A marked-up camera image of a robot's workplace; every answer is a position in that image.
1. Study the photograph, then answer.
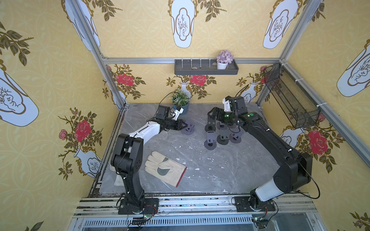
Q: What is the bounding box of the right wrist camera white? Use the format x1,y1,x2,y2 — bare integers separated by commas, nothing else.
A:
222,96,234,112

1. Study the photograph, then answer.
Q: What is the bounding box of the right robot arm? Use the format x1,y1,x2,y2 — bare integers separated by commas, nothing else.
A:
207,107,313,208

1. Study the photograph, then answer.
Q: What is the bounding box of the grey wall shelf tray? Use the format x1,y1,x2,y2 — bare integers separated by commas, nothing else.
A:
174,59,239,76

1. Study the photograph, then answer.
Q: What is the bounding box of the grey phone stand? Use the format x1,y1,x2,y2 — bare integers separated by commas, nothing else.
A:
181,119,195,135
229,129,243,144
216,122,228,130
204,131,217,151

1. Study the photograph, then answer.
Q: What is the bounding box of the dark phone stand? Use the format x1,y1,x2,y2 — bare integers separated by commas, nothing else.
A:
217,128,230,145
205,123,216,132

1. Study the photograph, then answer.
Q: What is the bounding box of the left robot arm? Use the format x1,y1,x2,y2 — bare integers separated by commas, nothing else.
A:
111,106,188,215

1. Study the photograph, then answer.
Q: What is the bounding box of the purple flower white pot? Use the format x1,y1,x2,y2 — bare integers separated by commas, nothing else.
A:
217,50,234,70

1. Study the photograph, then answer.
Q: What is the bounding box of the beige work glove right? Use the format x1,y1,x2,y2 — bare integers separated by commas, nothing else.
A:
145,151,187,187

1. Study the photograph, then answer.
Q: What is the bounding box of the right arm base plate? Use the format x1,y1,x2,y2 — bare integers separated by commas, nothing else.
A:
231,196,276,213

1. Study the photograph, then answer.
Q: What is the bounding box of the black wire mesh basket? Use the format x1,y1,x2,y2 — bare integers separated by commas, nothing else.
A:
262,64,320,129

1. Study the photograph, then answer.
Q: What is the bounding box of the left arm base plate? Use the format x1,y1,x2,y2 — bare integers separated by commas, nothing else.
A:
118,198,159,215

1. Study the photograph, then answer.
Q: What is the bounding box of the green plant blue pot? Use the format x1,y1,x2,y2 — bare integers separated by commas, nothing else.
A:
171,90,190,115

